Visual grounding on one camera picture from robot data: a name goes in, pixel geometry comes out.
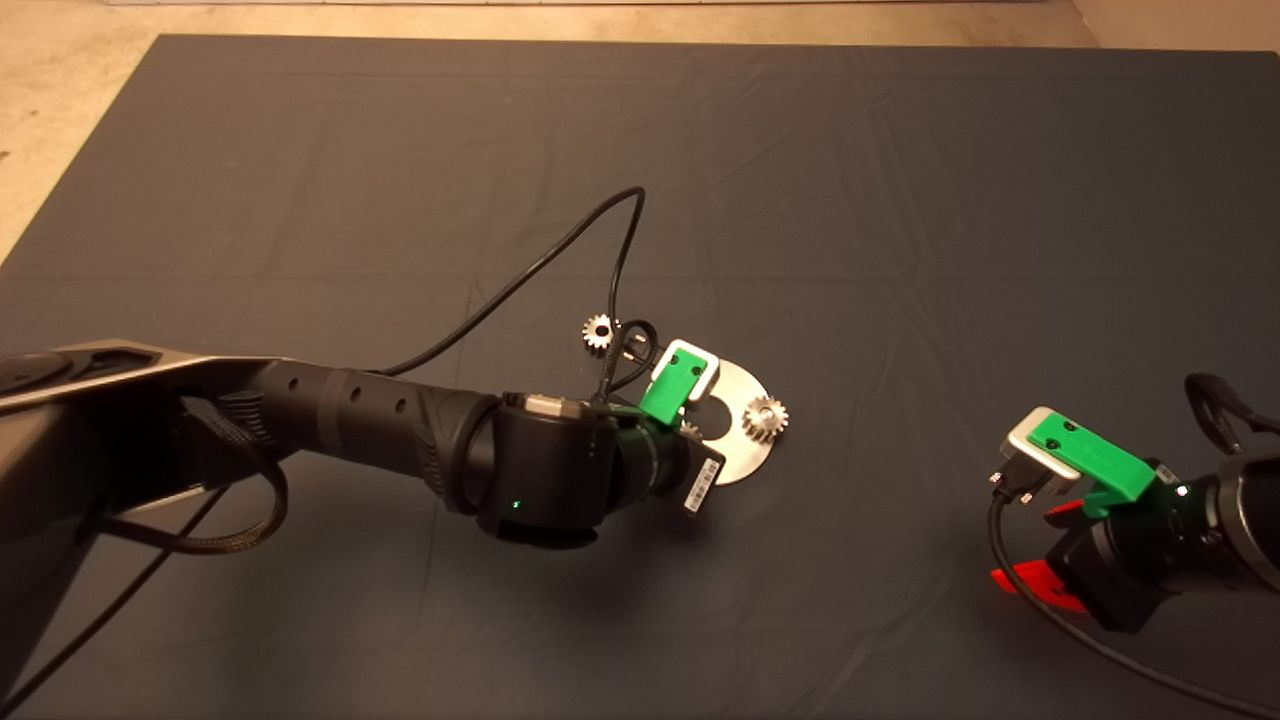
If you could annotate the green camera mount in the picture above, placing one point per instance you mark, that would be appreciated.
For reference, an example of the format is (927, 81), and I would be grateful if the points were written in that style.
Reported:
(1095, 460)
(670, 390)

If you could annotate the green right camera mount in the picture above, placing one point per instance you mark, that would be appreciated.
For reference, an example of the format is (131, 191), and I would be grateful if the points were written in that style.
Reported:
(1095, 460)

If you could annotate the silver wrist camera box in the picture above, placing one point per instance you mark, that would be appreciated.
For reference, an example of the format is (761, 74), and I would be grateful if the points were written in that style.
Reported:
(712, 375)
(1025, 445)

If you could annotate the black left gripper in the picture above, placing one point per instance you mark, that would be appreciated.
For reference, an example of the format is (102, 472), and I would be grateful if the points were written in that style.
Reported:
(675, 470)

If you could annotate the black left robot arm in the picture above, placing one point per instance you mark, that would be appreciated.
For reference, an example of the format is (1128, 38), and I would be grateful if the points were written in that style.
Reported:
(350, 410)

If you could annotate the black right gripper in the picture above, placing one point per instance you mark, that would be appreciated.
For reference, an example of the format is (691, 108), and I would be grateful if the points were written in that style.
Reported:
(1140, 560)

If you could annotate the dark grey table cloth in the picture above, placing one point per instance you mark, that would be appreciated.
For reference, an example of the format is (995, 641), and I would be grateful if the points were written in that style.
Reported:
(900, 180)

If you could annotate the green left camera mount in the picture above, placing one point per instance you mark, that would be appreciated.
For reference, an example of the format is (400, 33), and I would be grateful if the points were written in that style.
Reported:
(670, 390)

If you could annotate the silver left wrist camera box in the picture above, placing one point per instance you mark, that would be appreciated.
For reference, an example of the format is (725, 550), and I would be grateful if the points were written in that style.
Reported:
(712, 375)

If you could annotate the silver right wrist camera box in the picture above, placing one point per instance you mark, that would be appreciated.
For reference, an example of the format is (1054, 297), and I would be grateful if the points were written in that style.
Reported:
(1025, 445)

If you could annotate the round metal carrier plate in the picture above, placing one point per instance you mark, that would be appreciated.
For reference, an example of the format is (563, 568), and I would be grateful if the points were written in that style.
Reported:
(745, 460)

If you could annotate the small steel planetary gear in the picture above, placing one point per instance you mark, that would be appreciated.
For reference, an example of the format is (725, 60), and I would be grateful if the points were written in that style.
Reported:
(755, 428)
(592, 340)
(692, 433)

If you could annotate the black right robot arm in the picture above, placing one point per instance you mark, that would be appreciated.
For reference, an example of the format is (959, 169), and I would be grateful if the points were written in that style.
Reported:
(1255, 520)

